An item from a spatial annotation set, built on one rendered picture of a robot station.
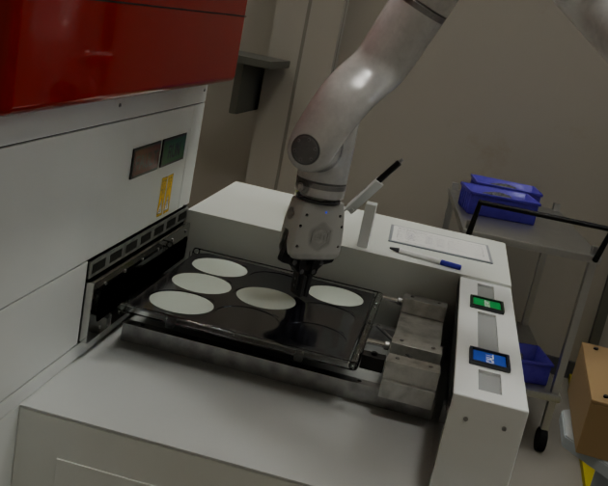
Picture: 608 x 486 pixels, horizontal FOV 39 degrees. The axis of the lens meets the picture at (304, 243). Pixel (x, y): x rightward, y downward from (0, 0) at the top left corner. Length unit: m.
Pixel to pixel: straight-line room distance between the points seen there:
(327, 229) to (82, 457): 0.55
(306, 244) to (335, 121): 0.23
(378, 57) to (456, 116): 2.59
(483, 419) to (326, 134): 0.48
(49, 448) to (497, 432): 0.57
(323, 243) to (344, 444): 0.38
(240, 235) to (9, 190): 0.73
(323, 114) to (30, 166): 0.47
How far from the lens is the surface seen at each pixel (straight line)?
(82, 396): 1.22
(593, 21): 1.37
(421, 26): 1.35
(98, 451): 1.17
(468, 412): 1.10
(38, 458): 1.21
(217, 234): 1.67
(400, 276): 1.62
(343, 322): 1.42
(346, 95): 1.31
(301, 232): 1.41
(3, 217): 1.01
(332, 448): 1.19
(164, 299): 1.37
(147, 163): 1.39
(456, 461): 1.13
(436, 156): 3.95
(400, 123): 3.96
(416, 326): 1.54
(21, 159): 1.02
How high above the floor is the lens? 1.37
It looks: 15 degrees down
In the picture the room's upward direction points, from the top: 11 degrees clockwise
